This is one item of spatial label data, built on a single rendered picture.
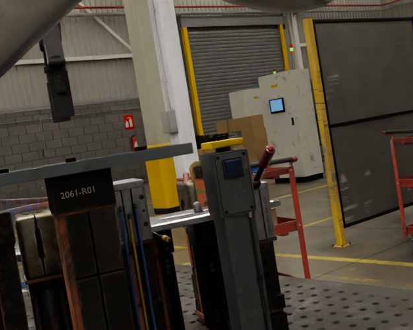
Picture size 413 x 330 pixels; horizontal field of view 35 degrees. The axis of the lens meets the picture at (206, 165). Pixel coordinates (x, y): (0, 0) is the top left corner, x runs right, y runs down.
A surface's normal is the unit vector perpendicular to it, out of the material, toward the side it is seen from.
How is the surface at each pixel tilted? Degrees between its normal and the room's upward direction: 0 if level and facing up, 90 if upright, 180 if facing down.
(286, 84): 90
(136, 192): 90
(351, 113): 89
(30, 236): 90
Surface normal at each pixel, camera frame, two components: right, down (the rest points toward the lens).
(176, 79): 0.61, -0.06
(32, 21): 0.62, 0.62
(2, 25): 0.51, 0.51
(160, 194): -0.76, 0.15
